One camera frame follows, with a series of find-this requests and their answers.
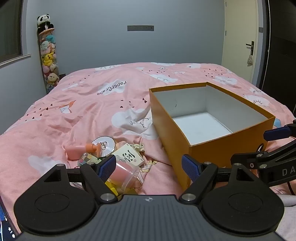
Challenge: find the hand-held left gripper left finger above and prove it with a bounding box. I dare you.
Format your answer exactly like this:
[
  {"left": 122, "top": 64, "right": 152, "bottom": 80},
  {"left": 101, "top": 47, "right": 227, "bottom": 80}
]
[{"left": 37, "top": 155, "right": 117, "bottom": 203}]

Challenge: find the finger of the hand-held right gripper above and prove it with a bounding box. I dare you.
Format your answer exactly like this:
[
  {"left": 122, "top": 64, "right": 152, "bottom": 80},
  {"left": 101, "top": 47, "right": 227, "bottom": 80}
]
[
  {"left": 231, "top": 140, "right": 296, "bottom": 169},
  {"left": 264, "top": 120, "right": 296, "bottom": 141}
]

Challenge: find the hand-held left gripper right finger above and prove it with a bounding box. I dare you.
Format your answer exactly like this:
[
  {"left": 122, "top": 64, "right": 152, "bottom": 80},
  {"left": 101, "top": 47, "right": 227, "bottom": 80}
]
[{"left": 179, "top": 154, "right": 264, "bottom": 204}]

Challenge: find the white card box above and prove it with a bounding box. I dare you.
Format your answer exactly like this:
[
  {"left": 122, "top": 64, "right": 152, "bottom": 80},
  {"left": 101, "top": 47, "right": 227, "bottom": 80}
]
[{"left": 111, "top": 143, "right": 145, "bottom": 167}]

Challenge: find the orange cardboard box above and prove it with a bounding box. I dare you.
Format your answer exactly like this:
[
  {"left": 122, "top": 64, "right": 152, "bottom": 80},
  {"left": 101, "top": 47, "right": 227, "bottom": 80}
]
[{"left": 149, "top": 82, "right": 276, "bottom": 192}]

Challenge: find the clear cup with pink insert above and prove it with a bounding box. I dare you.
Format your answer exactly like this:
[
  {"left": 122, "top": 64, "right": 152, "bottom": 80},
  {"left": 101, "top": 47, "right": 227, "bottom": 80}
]
[{"left": 105, "top": 160, "right": 140, "bottom": 194}]

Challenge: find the yellow toy block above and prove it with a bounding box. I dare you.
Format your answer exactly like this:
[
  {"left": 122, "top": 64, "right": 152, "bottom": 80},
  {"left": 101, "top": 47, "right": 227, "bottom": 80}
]
[{"left": 105, "top": 181, "right": 118, "bottom": 197}]

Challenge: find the round silver disc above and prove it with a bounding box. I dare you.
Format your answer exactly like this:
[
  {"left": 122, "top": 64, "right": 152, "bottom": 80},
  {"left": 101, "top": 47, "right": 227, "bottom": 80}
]
[{"left": 92, "top": 137, "right": 115, "bottom": 157}]

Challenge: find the light grey cloth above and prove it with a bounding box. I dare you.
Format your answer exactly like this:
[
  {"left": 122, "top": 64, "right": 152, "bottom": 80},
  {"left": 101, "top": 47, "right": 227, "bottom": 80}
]
[{"left": 276, "top": 194, "right": 296, "bottom": 208}]

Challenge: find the pink printed blanket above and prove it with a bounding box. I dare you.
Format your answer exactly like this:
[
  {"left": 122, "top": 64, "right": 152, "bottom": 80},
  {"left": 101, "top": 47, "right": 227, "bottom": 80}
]
[{"left": 0, "top": 62, "right": 296, "bottom": 241}]

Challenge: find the dark wardrobe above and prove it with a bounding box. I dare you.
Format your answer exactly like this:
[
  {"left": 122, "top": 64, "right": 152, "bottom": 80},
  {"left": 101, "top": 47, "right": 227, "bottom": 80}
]
[{"left": 264, "top": 0, "right": 296, "bottom": 109}]

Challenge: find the beige dog plush toy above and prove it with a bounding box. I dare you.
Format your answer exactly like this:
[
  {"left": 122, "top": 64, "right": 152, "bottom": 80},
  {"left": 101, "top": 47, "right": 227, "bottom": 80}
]
[{"left": 47, "top": 73, "right": 59, "bottom": 85}]

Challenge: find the cream door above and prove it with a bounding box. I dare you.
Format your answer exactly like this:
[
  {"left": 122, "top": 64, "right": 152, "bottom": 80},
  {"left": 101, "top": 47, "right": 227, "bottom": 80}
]
[{"left": 221, "top": 0, "right": 259, "bottom": 84}]

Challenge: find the dark star-print tablet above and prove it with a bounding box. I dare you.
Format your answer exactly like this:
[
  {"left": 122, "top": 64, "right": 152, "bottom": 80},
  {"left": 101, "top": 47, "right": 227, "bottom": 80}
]
[{"left": 0, "top": 195, "right": 19, "bottom": 241}]

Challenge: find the yellow plush toy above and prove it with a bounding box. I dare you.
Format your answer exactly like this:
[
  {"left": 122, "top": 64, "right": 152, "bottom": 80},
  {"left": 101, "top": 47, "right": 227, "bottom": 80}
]
[{"left": 42, "top": 53, "right": 57, "bottom": 66}]

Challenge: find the clear plush toy tube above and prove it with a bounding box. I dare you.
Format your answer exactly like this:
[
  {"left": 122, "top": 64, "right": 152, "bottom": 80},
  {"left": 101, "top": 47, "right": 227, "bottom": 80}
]
[{"left": 36, "top": 29, "right": 61, "bottom": 94}]

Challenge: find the pink grey plush toy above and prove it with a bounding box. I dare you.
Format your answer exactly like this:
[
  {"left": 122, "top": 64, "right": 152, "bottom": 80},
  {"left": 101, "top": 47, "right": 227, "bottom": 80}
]
[{"left": 40, "top": 42, "right": 56, "bottom": 53}]

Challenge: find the panda plush toy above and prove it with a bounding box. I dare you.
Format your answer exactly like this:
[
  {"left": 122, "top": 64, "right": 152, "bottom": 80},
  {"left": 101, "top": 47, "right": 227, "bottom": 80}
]
[{"left": 36, "top": 14, "right": 55, "bottom": 34}]

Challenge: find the window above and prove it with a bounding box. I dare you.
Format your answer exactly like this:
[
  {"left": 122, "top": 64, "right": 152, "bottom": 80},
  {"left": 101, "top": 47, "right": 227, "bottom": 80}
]
[{"left": 0, "top": 0, "right": 31, "bottom": 66}]

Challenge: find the grey wall socket panel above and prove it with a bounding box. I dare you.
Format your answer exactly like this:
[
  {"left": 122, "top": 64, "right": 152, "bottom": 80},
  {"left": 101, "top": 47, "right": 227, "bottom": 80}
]
[{"left": 127, "top": 25, "right": 154, "bottom": 32}]

